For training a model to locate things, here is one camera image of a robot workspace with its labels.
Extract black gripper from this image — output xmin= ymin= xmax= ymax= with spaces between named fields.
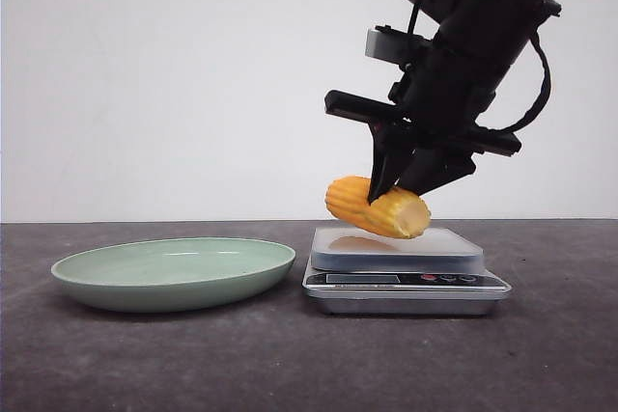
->
xmin=324 ymin=44 xmax=521 ymax=204

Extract yellow corn cob piece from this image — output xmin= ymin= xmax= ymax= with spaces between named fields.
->
xmin=325 ymin=176 xmax=431 ymax=239

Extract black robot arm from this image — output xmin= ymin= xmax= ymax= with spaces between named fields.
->
xmin=325 ymin=0 xmax=561 ymax=203

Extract silver digital kitchen scale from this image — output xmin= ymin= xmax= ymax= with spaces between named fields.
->
xmin=302 ymin=227 xmax=512 ymax=316

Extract green shallow plate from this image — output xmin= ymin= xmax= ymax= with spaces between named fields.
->
xmin=50 ymin=237 xmax=295 ymax=313

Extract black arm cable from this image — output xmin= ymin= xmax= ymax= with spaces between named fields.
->
xmin=499 ymin=0 xmax=552 ymax=134

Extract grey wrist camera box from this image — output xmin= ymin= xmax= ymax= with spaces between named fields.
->
xmin=365 ymin=25 xmax=431 ymax=67

